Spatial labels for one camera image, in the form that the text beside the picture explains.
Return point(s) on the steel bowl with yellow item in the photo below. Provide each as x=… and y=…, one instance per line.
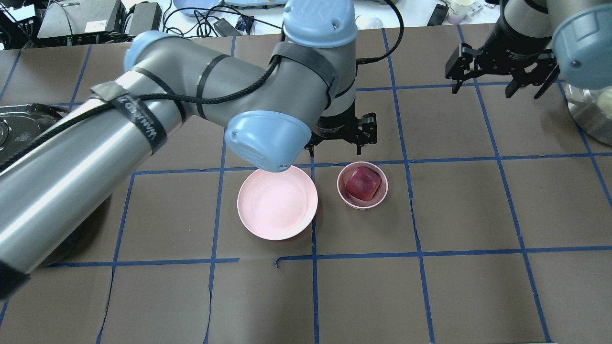
x=592, y=111

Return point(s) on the black power adapter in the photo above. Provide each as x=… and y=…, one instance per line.
x=142, y=17

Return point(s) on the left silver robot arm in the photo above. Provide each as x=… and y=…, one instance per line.
x=269, y=116

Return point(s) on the blue plate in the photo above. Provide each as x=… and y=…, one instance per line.
x=187, y=7

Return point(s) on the black computer box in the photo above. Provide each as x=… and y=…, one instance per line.
x=80, y=18

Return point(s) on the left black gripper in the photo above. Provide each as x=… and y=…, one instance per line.
x=336, y=125

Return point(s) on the red apple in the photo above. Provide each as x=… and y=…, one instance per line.
x=363, y=183

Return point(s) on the paper cup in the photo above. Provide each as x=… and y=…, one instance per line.
x=457, y=10

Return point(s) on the black rice cooker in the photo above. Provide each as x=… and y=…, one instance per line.
x=21, y=124

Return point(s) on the pink bowl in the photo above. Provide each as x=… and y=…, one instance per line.
x=355, y=203

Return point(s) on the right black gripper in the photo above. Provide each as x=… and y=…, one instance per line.
x=512, y=48

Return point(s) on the pink plate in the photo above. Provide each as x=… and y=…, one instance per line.
x=277, y=205

